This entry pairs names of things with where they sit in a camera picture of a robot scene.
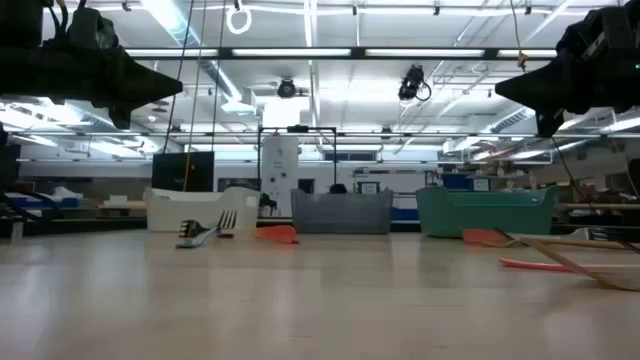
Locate black table frame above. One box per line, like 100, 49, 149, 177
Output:
0, 217, 640, 239

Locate gold fork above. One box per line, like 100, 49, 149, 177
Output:
479, 234, 629, 251

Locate blue crate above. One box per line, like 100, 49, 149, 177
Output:
442, 172, 474, 191

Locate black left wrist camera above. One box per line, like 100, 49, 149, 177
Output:
66, 6, 121, 49

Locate pink-red cutlery piece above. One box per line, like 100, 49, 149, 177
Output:
498, 256, 640, 274

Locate black panel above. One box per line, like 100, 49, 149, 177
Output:
151, 151, 215, 193

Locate white cabinet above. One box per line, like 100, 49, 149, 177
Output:
260, 134, 300, 217

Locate orange plastic cutlery piece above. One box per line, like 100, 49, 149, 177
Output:
462, 228, 506, 246

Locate teal plastic bin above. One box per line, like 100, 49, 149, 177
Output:
415, 185, 559, 239

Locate blue storage bins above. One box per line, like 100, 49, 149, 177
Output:
9, 193, 81, 209

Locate white cable ring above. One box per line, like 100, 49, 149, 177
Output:
225, 3, 253, 36

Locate grey translucent plastic bin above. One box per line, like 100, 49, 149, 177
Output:
290, 187, 394, 235

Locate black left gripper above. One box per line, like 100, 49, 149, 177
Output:
0, 44, 184, 130

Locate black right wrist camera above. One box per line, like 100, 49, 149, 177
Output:
556, 4, 640, 65

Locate knotted yellow hanging rope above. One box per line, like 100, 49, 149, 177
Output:
508, 0, 530, 74

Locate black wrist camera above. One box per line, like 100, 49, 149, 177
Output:
66, 6, 121, 49
556, 4, 640, 65

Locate black ceiling camera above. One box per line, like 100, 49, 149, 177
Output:
397, 63, 433, 103
276, 77, 298, 100

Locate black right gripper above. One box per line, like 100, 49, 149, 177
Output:
494, 52, 640, 137

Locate silver fork orange handle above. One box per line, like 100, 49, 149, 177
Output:
215, 208, 300, 246

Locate wooden utensil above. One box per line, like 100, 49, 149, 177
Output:
519, 237, 640, 293

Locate white plastic bin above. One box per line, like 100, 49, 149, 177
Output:
144, 186, 261, 233

